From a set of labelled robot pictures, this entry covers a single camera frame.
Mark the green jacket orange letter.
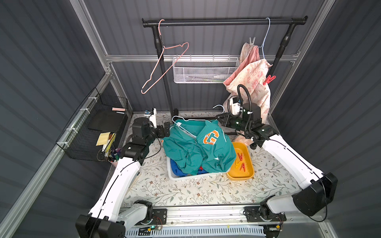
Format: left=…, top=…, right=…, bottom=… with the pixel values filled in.
left=163, top=120, right=236, bottom=176

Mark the blue red white jacket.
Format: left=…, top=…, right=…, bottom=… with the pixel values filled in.
left=170, top=159, right=209, bottom=179

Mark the red clothespin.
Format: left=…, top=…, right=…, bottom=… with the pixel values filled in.
left=240, top=163, right=246, bottom=173

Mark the pink floral garment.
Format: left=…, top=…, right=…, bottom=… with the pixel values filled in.
left=222, top=41, right=272, bottom=146

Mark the pink wire hanger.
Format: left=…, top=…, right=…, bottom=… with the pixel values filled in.
left=140, top=19, right=190, bottom=95

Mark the light blue wire hanger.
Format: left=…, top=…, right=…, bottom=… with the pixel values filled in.
left=258, top=17, right=271, bottom=60

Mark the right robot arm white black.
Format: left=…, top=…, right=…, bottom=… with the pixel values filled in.
left=216, top=103, right=338, bottom=221

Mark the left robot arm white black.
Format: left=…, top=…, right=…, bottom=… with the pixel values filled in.
left=75, top=117, right=171, bottom=238

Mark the white perforated laundry basket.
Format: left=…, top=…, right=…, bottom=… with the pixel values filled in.
left=167, top=157, right=225, bottom=181

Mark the yellow plastic tray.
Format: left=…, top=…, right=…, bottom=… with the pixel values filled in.
left=227, top=142, right=255, bottom=181

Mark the pink pen cup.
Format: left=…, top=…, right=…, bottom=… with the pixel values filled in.
left=107, top=148, right=122, bottom=168

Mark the yellow sticky notepad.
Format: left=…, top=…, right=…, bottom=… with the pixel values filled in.
left=96, top=132, right=110, bottom=146

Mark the white mesh hanging cup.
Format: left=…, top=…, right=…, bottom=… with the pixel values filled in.
left=172, top=56, right=240, bottom=84

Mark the white clothespin on floral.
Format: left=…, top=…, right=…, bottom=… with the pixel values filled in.
left=249, top=37, right=256, bottom=45

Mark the black clothes rack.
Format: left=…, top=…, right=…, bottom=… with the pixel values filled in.
left=142, top=16, right=308, bottom=112

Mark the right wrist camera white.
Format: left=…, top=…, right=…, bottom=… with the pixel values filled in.
left=228, top=95, right=242, bottom=117

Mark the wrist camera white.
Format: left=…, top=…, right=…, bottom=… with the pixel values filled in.
left=228, top=95, right=242, bottom=117
left=144, top=108, right=157, bottom=129

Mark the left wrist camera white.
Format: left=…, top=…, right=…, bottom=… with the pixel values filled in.
left=144, top=108, right=157, bottom=129

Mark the black wire mesh basket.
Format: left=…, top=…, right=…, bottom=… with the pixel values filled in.
left=56, top=88, right=130, bottom=162

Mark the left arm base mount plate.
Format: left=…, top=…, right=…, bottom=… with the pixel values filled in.
left=140, top=208, right=168, bottom=226

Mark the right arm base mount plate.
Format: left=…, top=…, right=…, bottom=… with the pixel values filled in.
left=243, top=206, right=287, bottom=223

